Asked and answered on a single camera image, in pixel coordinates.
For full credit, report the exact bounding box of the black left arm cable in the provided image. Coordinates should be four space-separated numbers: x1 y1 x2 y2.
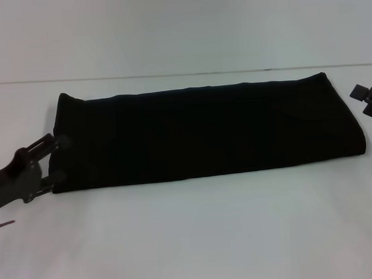
0 219 17 235

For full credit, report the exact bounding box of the black shirt with FREE print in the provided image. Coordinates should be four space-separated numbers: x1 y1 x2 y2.
46 70 370 195

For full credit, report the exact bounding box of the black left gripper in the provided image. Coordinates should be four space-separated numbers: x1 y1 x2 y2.
0 132 75 213

